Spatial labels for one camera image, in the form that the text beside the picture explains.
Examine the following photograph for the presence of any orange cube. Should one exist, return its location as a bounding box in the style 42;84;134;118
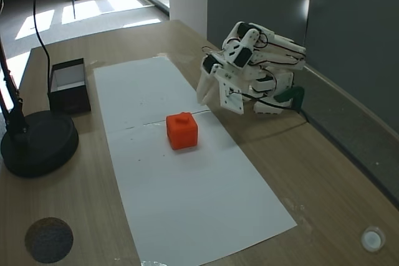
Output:
165;112;200;151

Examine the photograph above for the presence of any white paper sheet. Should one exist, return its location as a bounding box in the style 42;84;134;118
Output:
92;55;210;130
104;110;299;266

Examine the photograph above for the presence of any black hanging cable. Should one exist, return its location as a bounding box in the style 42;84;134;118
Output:
32;0;52;92

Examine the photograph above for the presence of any green table clamp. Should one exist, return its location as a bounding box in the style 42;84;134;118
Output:
276;87;305;112

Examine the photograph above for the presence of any black camera cable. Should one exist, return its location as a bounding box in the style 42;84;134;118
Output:
239;91;310;121

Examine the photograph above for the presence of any black desk lamp stand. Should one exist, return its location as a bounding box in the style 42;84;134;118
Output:
0;38;79;179

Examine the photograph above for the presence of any round white table cap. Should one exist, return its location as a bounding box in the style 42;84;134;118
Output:
360;225;387;252

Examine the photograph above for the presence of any dark brown open box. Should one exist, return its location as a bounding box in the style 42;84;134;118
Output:
46;57;92;114

